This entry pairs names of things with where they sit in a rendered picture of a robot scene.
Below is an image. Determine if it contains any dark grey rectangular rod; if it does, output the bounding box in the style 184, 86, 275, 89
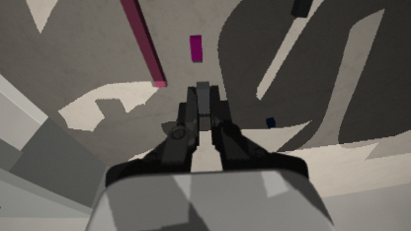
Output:
197, 81, 210, 117
290, 0, 313, 18

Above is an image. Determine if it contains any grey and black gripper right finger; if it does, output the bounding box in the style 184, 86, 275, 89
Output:
209, 85, 309, 180

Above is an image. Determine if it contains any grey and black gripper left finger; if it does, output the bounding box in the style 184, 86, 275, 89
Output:
105, 87, 200, 188

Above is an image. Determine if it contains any small blue cube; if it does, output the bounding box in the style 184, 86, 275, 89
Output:
266, 117, 276, 128

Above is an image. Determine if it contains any magenta rectangular block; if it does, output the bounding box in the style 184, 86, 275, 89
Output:
190, 35, 203, 61

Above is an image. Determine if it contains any pink rod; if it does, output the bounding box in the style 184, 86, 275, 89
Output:
120, 0, 167, 88

